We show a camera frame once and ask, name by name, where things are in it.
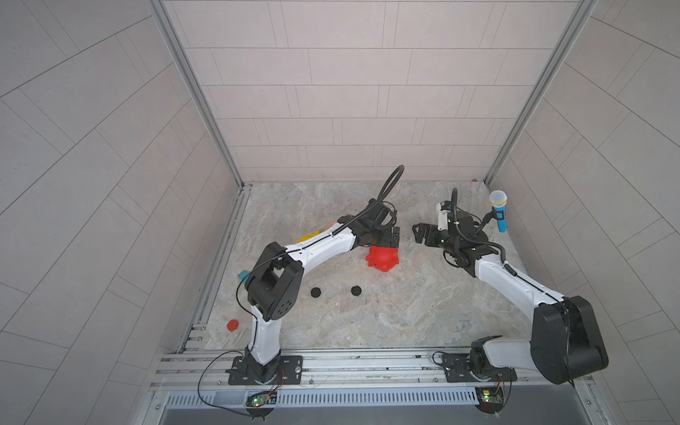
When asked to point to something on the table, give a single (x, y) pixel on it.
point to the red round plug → (232, 325)
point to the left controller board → (261, 404)
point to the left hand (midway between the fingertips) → (393, 236)
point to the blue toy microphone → (498, 200)
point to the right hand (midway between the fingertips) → (422, 226)
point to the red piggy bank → (382, 258)
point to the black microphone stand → (484, 220)
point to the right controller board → (490, 399)
